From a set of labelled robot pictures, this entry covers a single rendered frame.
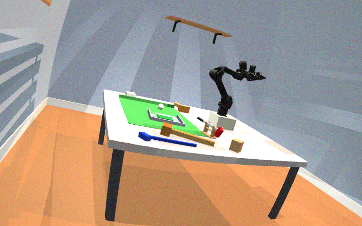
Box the green putting mat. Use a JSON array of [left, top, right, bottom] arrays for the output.
[[119, 97, 208, 137]]

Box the tan cube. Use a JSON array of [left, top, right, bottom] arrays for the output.
[[229, 138, 244, 153]]

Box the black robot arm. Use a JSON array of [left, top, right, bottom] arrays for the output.
[[209, 61, 256, 117]]

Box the blue golf putter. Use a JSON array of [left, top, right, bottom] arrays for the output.
[[138, 131, 197, 147]]

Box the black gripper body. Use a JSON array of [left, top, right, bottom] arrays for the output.
[[245, 71, 261, 81]]

